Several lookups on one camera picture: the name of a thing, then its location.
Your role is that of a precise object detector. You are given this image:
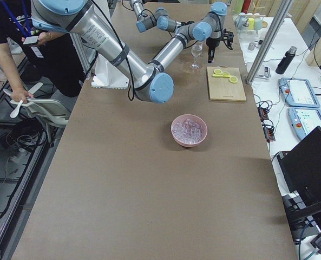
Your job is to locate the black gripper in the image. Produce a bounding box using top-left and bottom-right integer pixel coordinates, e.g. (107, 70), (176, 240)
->
(206, 36), (221, 63)

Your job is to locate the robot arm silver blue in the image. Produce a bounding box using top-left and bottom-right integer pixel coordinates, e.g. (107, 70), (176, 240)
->
(128, 0), (194, 33)
(31, 1), (227, 103)

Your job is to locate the clear wine glass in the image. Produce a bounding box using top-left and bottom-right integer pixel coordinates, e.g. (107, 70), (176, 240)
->
(191, 41), (203, 69)

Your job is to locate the pink bowl of ice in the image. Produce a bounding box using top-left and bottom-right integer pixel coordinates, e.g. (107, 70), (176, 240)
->
(171, 114), (208, 148)

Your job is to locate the person's hand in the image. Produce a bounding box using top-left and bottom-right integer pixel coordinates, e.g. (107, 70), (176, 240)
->
(11, 88), (34, 103)

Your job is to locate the yellow plastic knife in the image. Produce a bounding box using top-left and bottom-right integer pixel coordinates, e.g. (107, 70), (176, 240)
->
(212, 74), (231, 78)

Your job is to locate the far lemon slice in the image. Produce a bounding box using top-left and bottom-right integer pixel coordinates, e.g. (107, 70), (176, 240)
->
(229, 76), (238, 83)

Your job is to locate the bamboo cutting board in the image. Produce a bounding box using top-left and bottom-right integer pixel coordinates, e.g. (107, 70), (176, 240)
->
(206, 66), (246, 102)

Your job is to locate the yellow cup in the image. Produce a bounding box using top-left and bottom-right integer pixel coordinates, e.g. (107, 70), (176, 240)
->
(246, 17), (255, 30)

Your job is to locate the light blue cup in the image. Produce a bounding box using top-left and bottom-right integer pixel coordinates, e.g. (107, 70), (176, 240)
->
(254, 18), (263, 31)

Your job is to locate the black water bottle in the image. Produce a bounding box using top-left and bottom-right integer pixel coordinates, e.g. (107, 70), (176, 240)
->
(276, 46), (297, 75)

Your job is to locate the upper teach pendant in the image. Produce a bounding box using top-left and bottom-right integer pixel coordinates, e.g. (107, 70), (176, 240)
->
(278, 77), (320, 108)

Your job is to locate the teach pendant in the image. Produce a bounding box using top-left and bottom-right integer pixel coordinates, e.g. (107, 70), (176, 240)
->
(278, 77), (320, 108)
(288, 107), (321, 140)

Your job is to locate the lower teach pendant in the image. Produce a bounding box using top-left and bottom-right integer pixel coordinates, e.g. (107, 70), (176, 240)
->
(288, 107), (321, 140)

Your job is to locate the black monitor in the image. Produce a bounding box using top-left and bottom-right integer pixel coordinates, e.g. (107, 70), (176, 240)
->
(277, 126), (321, 230)

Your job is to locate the person in black shirt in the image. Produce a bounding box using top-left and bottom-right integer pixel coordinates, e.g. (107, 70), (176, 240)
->
(0, 1), (85, 98)

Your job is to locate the white office chair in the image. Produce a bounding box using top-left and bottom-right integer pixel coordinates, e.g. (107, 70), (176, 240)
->
(10, 97), (71, 128)

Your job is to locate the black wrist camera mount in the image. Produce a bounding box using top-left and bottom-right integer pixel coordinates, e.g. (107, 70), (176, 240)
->
(222, 29), (234, 50)

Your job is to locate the aluminium frame post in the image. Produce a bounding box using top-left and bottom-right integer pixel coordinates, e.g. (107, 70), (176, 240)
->
(246, 0), (293, 85)

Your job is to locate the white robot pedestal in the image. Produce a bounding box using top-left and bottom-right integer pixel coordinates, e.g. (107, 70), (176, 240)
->
(91, 54), (129, 89)

